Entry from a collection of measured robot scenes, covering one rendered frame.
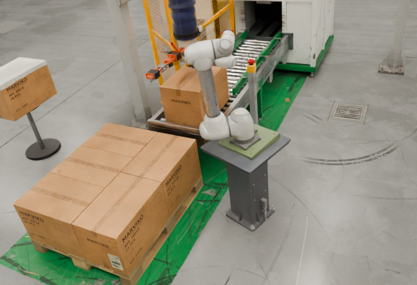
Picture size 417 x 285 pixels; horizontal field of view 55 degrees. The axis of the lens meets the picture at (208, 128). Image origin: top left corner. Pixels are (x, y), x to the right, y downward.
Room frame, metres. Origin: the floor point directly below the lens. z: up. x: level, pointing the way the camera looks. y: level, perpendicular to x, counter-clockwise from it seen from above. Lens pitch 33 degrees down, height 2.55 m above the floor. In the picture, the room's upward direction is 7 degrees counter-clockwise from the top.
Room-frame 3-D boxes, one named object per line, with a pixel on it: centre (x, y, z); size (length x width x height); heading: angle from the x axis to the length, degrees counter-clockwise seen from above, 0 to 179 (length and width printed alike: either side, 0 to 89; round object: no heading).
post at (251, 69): (3.31, -0.46, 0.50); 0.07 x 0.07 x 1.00; 60
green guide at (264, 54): (4.25, -0.73, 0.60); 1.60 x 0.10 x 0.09; 150
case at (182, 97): (3.37, 0.07, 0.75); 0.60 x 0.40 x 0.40; 151
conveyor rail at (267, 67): (3.92, -0.60, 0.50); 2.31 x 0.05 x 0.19; 150
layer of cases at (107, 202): (2.63, 0.85, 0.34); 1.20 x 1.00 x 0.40; 150
